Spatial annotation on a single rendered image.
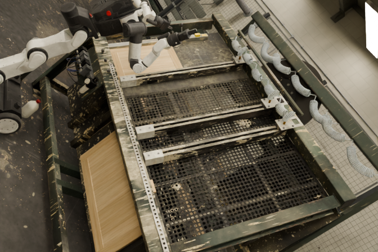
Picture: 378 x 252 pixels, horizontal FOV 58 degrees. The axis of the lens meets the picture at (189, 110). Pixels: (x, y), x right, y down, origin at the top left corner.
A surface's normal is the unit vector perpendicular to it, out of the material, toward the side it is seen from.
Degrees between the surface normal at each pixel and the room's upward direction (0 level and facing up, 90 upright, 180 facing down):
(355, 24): 90
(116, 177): 90
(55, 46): 90
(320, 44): 90
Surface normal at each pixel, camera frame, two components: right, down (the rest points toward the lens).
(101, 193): -0.51, -0.42
